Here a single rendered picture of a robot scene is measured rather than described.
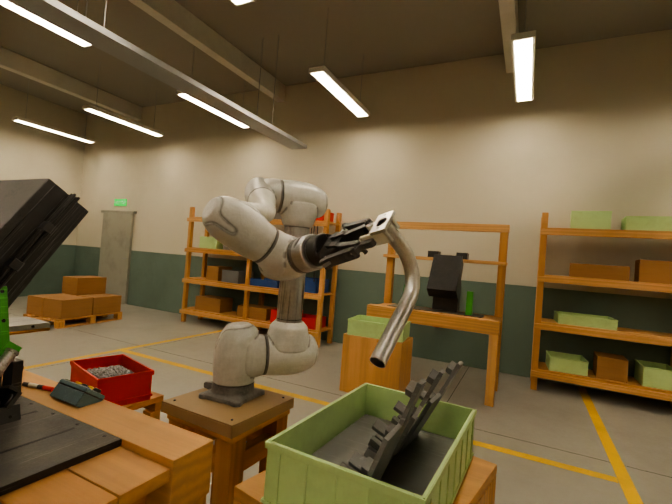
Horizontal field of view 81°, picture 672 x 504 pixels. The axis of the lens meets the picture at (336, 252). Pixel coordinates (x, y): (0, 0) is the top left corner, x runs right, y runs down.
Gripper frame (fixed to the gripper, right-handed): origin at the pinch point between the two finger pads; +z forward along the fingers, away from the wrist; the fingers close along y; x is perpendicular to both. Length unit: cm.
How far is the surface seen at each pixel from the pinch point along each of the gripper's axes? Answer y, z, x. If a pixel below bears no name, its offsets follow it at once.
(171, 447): -48, -64, 16
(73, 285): 103, -761, -7
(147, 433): -47, -75, 12
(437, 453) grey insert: -13, -29, 77
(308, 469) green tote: -38, -31, 34
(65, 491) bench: -65, -61, -1
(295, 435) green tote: -30, -46, 37
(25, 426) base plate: -60, -95, -11
